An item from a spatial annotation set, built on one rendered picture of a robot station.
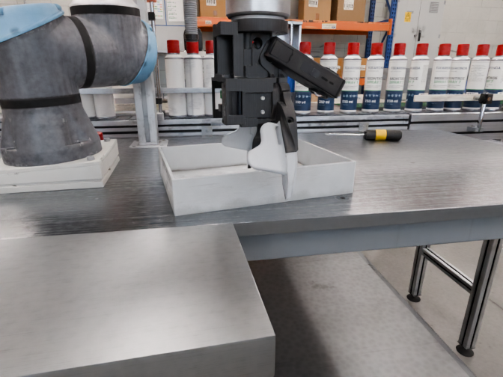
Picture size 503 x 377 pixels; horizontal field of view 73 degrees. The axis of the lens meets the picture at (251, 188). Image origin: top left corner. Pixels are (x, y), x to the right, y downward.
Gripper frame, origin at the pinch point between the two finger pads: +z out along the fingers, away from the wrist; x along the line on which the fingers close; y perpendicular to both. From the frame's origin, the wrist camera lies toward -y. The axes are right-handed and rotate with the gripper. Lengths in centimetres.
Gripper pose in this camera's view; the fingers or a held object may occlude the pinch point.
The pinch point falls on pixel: (270, 181)
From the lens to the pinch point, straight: 47.5
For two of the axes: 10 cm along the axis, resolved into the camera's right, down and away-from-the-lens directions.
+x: 3.3, 3.1, -8.9
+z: 0.0, 9.4, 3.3
